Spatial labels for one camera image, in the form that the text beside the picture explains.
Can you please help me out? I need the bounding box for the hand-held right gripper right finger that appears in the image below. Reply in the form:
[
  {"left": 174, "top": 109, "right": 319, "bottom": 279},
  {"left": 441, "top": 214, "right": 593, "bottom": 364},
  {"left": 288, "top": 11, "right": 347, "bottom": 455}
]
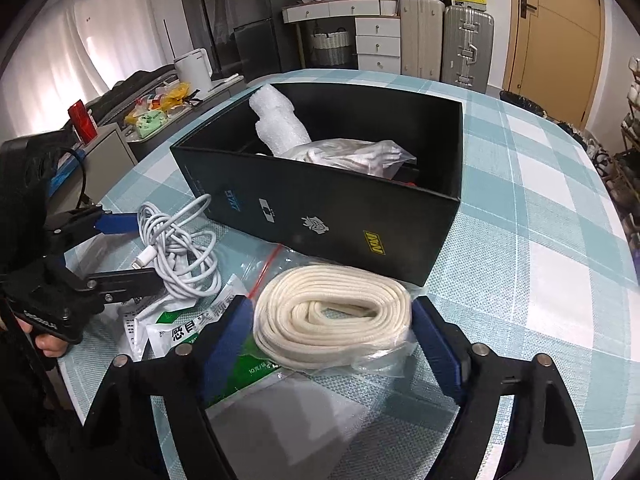
[{"left": 411, "top": 296, "right": 596, "bottom": 480}]

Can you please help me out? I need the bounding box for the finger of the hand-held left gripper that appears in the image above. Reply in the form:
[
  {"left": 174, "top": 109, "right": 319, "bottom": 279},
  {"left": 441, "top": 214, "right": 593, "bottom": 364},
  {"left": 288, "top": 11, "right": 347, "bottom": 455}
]
[
  {"left": 30, "top": 266, "right": 165, "bottom": 312},
  {"left": 45, "top": 204, "right": 144, "bottom": 242}
]

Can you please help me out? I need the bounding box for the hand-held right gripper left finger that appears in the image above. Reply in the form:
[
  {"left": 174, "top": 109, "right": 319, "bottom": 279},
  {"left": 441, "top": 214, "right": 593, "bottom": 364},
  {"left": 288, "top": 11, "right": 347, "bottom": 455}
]
[{"left": 82, "top": 294, "right": 256, "bottom": 480}]

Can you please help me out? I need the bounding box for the green medicine packet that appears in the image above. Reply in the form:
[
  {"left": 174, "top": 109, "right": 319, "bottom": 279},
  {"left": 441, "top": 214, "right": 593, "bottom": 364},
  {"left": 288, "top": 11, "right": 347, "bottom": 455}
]
[{"left": 147, "top": 305, "right": 281, "bottom": 411}]

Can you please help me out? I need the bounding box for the white charging cable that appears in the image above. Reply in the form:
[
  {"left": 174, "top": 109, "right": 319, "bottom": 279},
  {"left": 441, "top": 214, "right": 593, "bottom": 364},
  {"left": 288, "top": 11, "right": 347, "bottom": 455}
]
[{"left": 132, "top": 193, "right": 224, "bottom": 302}]

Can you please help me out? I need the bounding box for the clear bag of cream shoelaces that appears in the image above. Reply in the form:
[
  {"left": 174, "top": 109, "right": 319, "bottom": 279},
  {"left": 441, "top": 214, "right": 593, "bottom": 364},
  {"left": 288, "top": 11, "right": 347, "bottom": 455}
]
[{"left": 240, "top": 242, "right": 417, "bottom": 382}]

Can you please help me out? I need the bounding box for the black cardboard box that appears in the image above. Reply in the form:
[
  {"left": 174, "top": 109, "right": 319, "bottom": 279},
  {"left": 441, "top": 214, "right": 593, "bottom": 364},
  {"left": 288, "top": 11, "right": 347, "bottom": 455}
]
[{"left": 170, "top": 81, "right": 463, "bottom": 288}]

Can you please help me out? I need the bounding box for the white foam wrap piece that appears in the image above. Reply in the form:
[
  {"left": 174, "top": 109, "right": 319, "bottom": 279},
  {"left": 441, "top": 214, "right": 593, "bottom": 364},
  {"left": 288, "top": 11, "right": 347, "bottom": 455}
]
[{"left": 248, "top": 85, "right": 314, "bottom": 157}]

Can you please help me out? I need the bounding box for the clear bag of white cloth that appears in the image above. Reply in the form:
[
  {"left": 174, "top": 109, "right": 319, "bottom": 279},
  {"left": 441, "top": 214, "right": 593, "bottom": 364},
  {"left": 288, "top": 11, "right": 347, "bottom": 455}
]
[{"left": 282, "top": 139, "right": 419, "bottom": 177}]

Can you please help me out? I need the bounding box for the person's left hand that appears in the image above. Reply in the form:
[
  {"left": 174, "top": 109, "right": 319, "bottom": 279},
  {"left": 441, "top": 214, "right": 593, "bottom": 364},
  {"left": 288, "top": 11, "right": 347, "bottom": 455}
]
[{"left": 20, "top": 317, "right": 66, "bottom": 359}]

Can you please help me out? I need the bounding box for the grey white medicine packet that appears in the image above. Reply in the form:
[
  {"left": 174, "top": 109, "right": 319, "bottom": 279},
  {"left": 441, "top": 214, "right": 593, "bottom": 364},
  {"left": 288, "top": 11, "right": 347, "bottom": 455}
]
[{"left": 117, "top": 272, "right": 251, "bottom": 362}]

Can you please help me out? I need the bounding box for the grey side cabinet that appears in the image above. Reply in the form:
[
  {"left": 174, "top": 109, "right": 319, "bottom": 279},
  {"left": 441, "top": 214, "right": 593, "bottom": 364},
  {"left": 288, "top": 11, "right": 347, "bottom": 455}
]
[{"left": 60, "top": 75, "right": 246, "bottom": 184}]

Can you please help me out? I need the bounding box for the green tissue pack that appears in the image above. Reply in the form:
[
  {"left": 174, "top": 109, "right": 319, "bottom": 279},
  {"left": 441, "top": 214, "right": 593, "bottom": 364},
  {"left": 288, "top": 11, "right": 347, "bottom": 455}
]
[{"left": 134, "top": 110, "right": 169, "bottom": 140}]

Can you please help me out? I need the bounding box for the red phone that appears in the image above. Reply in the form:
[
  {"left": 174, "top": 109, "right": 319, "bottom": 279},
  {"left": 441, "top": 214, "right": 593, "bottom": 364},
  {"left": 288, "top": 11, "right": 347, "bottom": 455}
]
[{"left": 67, "top": 100, "right": 99, "bottom": 144}]

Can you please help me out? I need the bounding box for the yellow snack packet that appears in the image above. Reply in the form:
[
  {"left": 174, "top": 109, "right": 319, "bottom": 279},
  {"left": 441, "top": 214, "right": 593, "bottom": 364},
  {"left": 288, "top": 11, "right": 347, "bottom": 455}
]
[{"left": 159, "top": 82, "right": 194, "bottom": 110}]

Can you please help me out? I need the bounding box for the white small appliance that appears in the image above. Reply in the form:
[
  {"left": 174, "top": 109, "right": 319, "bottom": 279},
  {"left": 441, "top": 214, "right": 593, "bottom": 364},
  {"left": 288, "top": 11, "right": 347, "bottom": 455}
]
[{"left": 174, "top": 49, "right": 211, "bottom": 95}]

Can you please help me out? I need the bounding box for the white curtain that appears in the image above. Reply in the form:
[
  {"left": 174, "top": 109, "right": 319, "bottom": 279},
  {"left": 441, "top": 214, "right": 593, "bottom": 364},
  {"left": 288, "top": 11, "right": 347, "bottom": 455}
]
[{"left": 0, "top": 0, "right": 202, "bottom": 128}]

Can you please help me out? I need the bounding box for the grey fridge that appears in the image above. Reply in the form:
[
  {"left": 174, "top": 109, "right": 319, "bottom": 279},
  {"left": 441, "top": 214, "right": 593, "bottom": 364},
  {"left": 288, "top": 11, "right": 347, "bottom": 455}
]
[{"left": 195, "top": 0, "right": 301, "bottom": 81}]

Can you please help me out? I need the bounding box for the wooden shoe rack with shoes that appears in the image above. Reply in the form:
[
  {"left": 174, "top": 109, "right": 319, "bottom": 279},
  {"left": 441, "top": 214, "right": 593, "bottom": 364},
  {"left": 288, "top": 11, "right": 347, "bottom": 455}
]
[{"left": 585, "top": 55, "right": 640, "bottom": 213}]

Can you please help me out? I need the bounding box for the black trash bag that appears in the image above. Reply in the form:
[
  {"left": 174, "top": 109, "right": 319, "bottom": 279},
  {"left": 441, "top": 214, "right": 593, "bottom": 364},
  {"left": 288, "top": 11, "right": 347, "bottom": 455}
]
[{"left": 500, "top": 90, "right": 546, "bottom": 116}]

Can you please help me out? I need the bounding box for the grey white laundry basket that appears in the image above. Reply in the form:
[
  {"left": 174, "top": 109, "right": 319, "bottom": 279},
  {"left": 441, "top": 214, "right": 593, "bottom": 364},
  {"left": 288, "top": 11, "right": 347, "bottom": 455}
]
[{"left": 312, "top": 30, "right": 350, "bottom": 67}]

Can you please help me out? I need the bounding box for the silver suitcase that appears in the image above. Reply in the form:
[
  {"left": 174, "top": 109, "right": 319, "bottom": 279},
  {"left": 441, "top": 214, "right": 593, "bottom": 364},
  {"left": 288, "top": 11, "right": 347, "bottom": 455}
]
[{"left": 441, "top": 5, "right": 495, "bottom": 94}]

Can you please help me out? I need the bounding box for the beige suitcase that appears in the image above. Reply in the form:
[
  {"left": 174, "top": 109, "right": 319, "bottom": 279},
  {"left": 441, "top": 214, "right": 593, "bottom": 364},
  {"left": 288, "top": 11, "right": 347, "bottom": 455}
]
[{"left": 399, "top": 0, "right": 445, "bottom": 81}]

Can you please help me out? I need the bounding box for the white desk with drawers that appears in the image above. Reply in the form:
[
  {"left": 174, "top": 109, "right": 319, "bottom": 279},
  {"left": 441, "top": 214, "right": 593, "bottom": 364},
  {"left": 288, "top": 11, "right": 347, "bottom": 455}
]
[{"left": 282, "top": 0, "right": 404, "bottom": 74}]

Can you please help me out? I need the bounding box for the tan wooden door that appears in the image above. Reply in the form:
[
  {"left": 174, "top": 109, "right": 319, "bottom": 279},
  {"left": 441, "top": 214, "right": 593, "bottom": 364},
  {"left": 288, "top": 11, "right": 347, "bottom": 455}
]
[{"left": 502, "top": 0, "right": 606, "bottom": 129}]

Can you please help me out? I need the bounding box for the black cable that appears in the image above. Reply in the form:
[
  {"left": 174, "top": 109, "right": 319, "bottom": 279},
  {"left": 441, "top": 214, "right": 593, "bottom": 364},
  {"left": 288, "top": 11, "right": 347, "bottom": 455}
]
[{"left": 64, "top": 146, "right": 89, "bottom": 207}]

